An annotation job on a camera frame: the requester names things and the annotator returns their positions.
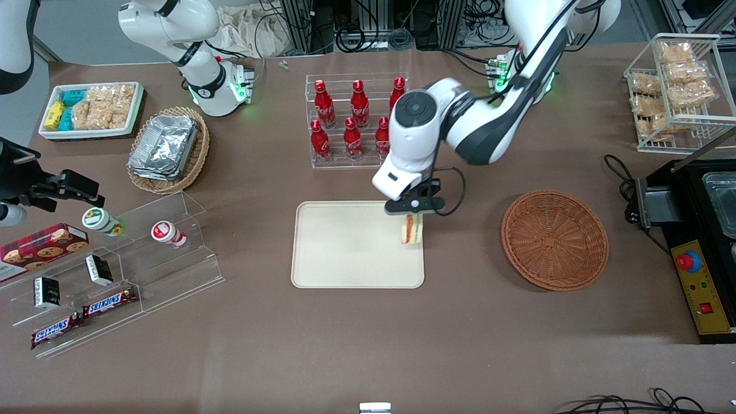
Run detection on stacked aluminium foil containers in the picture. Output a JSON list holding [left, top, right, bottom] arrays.
[[128, 114, 199, 182]]

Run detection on brown wicker basket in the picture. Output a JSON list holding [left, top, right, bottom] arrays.
[[501, 190, 609, 292]]

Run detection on crumpled beige cloth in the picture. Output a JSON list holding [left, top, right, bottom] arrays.
[[216, 5, 288, 58]]

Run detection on small black white box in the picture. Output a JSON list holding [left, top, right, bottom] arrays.
[[85, 255, 114, 286], [33, 277, 61, 310]]

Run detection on black appliance housing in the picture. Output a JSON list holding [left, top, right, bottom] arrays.
[[635, 158, 736, 346]]

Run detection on white rectangular snack tray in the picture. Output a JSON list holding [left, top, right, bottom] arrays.
[[39, 82, 144, 140]]

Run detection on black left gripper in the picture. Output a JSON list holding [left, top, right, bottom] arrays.
[[384, 179, 446, 222]]

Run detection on beige plastic tray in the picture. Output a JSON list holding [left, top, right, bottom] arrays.
[[291, 201, 425, 289]]

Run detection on black power cable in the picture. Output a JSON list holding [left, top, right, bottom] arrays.
[[604, 154, 673, 256]]

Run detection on grey metal block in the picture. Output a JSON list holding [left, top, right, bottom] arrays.
[[635, 177, 684, 229]]

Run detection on coiled black cable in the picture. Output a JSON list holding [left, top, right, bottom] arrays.
[[335, 23, 381, 53]]

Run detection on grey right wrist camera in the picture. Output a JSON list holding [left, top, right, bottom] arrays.
[[0, 204, 27, 228]]

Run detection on yellow control box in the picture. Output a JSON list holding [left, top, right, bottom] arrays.
[[671, 240, 732, 335]]

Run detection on clear bag of rice crackers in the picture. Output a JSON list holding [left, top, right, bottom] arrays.
[[71, 85, 136, 131]]

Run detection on white wire rack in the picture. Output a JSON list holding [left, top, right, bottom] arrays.
[[624, 33, 736, 154]]

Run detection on green capped yogurt bottle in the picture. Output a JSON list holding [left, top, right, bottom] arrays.
[[82, 207, 126, 237]]

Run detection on triangular sandwich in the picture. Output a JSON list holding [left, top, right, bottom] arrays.
[[401, 214, 424, 247]]

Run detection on aluminium frame post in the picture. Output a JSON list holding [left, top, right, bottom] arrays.
[[279, 0, 316, 53], [442, 0, 467, 48]]

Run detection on black floor cables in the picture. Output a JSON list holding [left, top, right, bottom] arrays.
[[555, 388, 736, 414]]

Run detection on light oval wicker basket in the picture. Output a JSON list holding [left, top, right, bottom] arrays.
[[126, 106, 210, 195]]

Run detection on clear acrylic stepped display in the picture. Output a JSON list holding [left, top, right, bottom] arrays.
[[0, 191, 225, 360]]

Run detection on grey metal bar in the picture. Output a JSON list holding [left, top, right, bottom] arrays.
[[670, 129, 736, 173]]

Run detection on bagged fried snack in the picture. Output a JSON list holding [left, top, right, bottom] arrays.
[[670, 80, 717, 109], [638, 114, 674, 142], [657, 41, 694, 64], [664, 60, 708, 85], [630, 74, 662, 96], [632, 95, 668, 116]]

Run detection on yellow snack packet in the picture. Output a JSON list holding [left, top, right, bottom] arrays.
[[45, 101, 66, 131]]

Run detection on snickers chocolate bar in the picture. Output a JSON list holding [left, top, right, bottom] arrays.
[[82, 286, 139, 319], [31, 313, 84, 350]]

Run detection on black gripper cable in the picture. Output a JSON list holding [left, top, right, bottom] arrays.
[[430, 166, 466, 217]]

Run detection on red tartan cookie box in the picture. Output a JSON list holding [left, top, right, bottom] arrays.
[[0, 223, 90, 282]]

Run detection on clear acrylic bottle rack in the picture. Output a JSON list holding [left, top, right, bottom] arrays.
[[305, 72, 410, 169]]

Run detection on white power strip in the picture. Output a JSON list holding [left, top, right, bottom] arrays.
[[460, 16, 518, 48]]

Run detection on red cola bottle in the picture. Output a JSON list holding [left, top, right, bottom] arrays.
[[389, 76, 407, 111], [351, 80, 370, 128], [344, 117, 363, 160], [315, 79, 336, 128], [310, 119, 332, 162], [375, 117, 392, 159]]

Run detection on steel pan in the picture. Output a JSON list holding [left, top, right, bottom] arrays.
[[703, 171, 736, 239]]

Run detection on red capped yogurt bottle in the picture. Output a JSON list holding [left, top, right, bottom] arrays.
[[151, 221, 189, 249]]

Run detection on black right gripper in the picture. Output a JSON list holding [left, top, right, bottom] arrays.
[[0, 138, 106, 208]]

